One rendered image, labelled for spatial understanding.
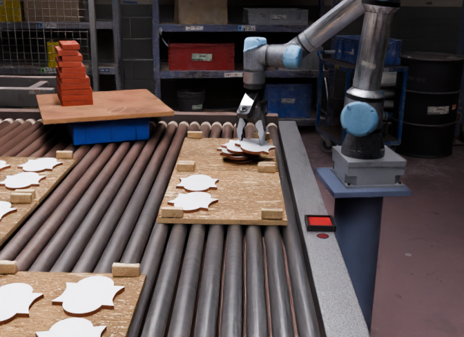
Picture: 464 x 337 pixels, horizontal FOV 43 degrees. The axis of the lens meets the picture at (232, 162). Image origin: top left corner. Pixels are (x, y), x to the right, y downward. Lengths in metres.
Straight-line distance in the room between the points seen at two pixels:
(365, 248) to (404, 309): 0.98
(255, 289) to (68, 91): 1.45
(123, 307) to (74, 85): 1.44
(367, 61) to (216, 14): 4.20
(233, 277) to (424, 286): 2.12
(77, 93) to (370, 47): 1.22
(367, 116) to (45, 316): 1.14
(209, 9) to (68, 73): 3.63
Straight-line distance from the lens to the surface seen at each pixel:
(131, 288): 1.27
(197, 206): 1.64
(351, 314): 1.24
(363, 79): 1.89
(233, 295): 1.26
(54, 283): 1.32
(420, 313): 3.10
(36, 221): 1.69
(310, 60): 6.15
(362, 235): 2.15
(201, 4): 5.96
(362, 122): 1.90
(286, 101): 6.16
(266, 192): 1.78
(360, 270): 2.21
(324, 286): 1.32
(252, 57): 1.97
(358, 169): 2.04
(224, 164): 2.04
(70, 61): 2.48
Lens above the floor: 1.56
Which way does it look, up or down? 18 degrees down
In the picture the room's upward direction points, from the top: 1 degrees clockwise
